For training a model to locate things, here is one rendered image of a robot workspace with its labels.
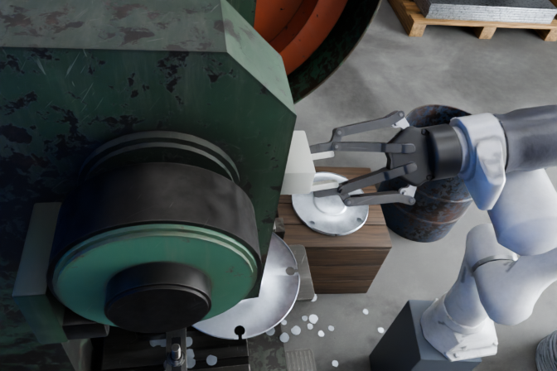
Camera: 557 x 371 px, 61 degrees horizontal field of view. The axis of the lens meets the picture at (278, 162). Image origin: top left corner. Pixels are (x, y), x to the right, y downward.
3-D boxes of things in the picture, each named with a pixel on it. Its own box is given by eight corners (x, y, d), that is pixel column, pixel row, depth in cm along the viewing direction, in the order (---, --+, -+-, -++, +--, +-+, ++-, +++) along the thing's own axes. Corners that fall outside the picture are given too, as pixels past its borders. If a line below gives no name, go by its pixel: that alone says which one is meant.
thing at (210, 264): (214, 7, 93) (218, -90, 80) (251, 343, 49) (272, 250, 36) (120, 2, 89) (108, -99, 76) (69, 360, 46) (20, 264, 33)
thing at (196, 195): (240, 245, 62) (257, 118, 45) (249, 331, 54) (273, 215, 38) (55, 255, 57) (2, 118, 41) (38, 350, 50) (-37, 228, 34)
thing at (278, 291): (167, 224, 112) (167, 222, 111) (288, 219, 118) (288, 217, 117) (167, 346, 93) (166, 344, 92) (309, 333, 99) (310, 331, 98)
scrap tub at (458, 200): (438, 175, 246) (477, 104, 211) (471, 243, 219) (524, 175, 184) (360, 177, 238) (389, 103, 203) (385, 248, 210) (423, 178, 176)
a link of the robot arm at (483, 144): (474, 112, 70) (438, 118, 70) (519, 113, 58) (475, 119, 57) (482, 195, 71) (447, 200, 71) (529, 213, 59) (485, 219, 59)
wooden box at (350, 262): (349, 217, 220) (370, 167, 194) (366, 293, 194) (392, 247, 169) (263, 216, 213) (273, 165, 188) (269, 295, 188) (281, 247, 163)
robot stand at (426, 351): (415, 357, 179) (464, 301, 146) (425, 409, 166) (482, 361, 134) (368, 355, 177) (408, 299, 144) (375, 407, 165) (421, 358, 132)
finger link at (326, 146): (345, 149, 65) (342, 127, 64) (308, 155, 65) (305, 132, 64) (343, 148, 66) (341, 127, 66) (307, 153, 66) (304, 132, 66)
